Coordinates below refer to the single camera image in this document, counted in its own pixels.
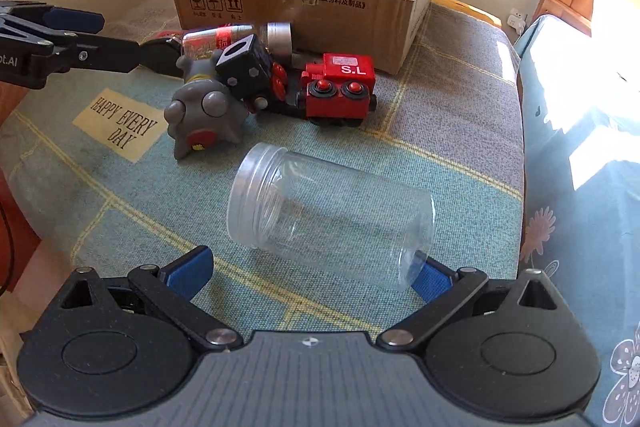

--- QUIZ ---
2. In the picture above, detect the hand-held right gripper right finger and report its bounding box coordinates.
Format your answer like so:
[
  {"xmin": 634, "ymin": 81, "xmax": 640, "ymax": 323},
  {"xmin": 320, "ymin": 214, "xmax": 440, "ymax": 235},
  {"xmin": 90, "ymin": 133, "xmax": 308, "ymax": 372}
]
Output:
[{"xmin": 376, "ymin": 254, "xmax": 571, "ymax": 351}]

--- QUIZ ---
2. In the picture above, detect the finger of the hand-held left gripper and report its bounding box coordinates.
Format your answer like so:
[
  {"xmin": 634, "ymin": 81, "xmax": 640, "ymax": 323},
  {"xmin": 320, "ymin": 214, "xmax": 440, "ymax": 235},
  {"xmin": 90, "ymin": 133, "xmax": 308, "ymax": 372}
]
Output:
[
  {"xmin": 29, "ymin": 32, "xmax": 144, "ymax": 88},
  {"xmin": 0, "ymin": 0, "xmax": 106, "ymax": 54}
]

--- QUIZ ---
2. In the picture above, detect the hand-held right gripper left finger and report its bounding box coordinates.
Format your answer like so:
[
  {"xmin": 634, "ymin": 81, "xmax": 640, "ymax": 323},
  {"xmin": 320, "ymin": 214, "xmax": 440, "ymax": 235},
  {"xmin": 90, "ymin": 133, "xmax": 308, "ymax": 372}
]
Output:
[{"xmin": 60, "ymin": 245, "xmax": 245, "ymax": 352}]

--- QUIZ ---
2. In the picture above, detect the black glossy plastic object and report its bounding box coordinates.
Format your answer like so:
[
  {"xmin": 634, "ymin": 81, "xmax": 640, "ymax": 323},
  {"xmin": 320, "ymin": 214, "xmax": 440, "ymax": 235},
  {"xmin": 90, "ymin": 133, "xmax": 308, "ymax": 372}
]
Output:
[{"xmin": 139, "ymin": 39, "xmax": 187, "ymax": 79}]

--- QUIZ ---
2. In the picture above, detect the clear bottle of gold pins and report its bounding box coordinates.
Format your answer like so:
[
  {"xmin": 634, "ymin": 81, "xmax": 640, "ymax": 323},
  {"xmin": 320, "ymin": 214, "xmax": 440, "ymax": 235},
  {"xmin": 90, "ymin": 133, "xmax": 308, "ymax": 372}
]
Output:
[{"xmin": 181, "ymin": 22, "xmax": 294, "ymax": 60}]

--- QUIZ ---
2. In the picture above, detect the grey toy figure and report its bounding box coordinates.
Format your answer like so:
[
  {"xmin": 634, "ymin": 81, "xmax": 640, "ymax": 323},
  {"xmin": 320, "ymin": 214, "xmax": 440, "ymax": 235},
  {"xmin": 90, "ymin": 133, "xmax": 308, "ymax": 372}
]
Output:
[{"xmin": 165, "ymin": 49, "xmax": 249, "ymax": 162}]

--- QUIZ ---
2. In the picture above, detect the clear plastic jar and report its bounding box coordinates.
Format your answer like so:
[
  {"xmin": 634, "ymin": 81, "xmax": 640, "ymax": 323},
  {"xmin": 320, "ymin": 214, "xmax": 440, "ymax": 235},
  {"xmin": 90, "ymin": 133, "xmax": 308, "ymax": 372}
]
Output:
[{"xmin": 227, "ymin": 143, "xmax": 436, "ymax": 292}]

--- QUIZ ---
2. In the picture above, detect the black toy locomotive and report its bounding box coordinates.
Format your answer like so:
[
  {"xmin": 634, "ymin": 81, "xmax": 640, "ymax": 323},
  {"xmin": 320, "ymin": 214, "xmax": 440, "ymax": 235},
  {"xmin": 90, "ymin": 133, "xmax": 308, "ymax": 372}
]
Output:
[{"xmin": 215, "ymin": 34, "xmax": 303, "ymax": 116}]

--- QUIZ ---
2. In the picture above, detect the red toy train car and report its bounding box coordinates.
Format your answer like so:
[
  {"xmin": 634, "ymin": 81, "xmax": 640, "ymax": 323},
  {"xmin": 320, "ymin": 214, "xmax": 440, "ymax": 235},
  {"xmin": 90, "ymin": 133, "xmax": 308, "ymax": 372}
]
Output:
[{"xmin": 299, "ymin": 53, "xmax": 379, "ymax": 128}]

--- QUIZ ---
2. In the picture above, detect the brown cardboard box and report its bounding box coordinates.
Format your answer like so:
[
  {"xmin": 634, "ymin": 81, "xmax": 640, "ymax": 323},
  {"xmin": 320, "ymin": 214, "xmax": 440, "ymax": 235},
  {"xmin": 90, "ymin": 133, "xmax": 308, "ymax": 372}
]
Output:
[{"xmin": 168, "ymin": 0, "xmax": 443, "ymax": 76}]

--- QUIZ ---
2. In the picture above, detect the checked grey blue cloth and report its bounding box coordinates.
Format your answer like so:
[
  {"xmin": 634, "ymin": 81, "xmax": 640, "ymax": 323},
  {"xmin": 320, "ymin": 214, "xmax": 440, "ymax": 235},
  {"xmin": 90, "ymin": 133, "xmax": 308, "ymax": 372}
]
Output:
[{"xmin": 0, "ymin": 0, "xmax": 526, "ymax": 348}]

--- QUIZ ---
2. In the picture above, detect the blue floral bedsheet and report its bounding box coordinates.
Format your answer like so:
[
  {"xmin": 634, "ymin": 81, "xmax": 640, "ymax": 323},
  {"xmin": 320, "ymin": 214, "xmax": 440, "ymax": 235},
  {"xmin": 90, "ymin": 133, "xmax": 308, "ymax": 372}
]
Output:
[{"xmin": 514, "ymin": 13, "xmax": 640, "ymax": 427}]

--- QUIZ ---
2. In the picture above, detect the reddish cloth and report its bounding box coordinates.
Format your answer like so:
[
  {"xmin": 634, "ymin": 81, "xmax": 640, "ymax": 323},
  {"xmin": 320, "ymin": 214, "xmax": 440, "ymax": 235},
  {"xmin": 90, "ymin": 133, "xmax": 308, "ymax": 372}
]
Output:
[{"xmin": 0, "ymin": 167, "xmax": 43, "ymax": 294}]

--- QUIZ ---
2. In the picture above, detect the white wall plug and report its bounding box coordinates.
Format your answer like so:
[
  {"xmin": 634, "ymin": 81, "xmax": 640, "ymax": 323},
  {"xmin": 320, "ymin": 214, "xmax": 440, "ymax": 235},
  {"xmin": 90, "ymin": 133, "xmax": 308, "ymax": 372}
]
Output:
[{"xmin": 505, "ymin": 8, "xmax": 529, "ymax": 32}]

